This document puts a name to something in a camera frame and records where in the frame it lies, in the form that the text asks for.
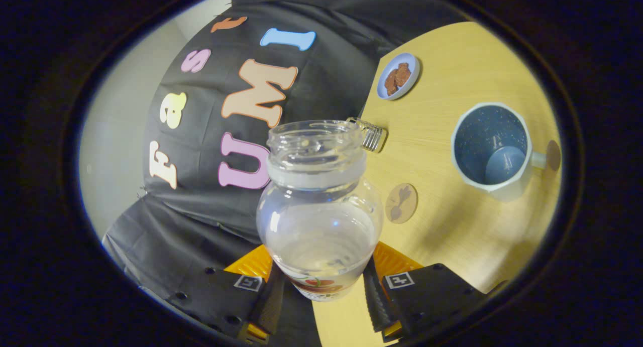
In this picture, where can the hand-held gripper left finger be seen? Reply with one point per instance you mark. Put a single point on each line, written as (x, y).
(274, 307)

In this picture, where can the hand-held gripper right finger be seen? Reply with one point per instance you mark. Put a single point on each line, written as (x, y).
(374, 302)

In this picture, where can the clear juice bottle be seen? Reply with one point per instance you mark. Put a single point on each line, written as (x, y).
(321, 226)

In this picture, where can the round printed wooden coaster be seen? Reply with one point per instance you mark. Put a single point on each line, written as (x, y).
(402, 204)

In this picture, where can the blue speckled cup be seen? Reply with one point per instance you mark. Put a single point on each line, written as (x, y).
(482, 136)

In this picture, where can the plain brown round coaster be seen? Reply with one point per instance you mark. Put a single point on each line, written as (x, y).
(553, 155)

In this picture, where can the wooden table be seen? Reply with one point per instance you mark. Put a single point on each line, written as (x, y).
(452, 236)

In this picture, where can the small ribbed glass jar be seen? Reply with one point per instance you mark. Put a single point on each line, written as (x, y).
(374, 136)

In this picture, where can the brown meat piece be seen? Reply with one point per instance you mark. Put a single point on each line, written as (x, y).
(403, 75)
(391, 83)

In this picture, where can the black backdrop cloth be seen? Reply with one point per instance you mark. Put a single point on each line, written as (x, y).
(326, 86)

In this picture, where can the light blue plate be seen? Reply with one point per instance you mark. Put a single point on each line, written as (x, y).
(414, 63)

